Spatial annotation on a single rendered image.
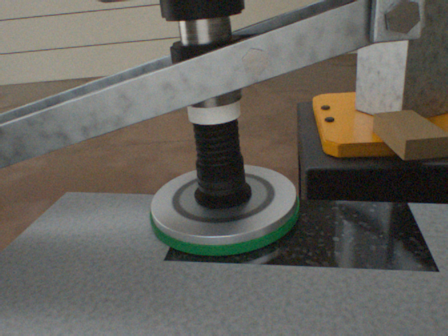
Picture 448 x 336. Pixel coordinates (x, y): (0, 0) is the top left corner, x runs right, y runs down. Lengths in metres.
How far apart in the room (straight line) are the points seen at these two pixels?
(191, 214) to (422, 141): 0.59
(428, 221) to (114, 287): 0.41
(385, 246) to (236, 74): 0.27
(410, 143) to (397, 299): 0.55
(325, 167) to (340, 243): 0.51
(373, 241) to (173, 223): 0.25
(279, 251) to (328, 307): 0.10
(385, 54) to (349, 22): 0.72
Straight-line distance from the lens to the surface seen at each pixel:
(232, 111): 0.50
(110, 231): 0.60
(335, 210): 0.59
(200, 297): 0.45
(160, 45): 6.61
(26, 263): 0.59
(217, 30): 0.48
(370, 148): 1.06
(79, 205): 0.69
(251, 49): 0.44
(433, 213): 0.60
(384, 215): 0.58
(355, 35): 0.47
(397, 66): 1.16
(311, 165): 1.02
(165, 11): 0.48
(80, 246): 0.58
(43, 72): 7.29
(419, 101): 1.21
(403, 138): 0.96
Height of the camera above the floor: 1.17
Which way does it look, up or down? 25 degrees down
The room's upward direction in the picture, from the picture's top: 6 degrees counter-clockwise
